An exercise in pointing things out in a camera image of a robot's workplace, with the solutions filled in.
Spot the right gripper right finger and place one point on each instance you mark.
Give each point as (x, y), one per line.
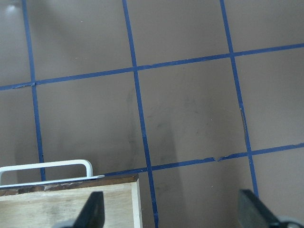
(253, 213)

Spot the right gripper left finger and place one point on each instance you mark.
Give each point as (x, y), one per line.
(92, 214)

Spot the wooden drawer with white handle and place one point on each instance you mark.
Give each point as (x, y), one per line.
(45, 203)

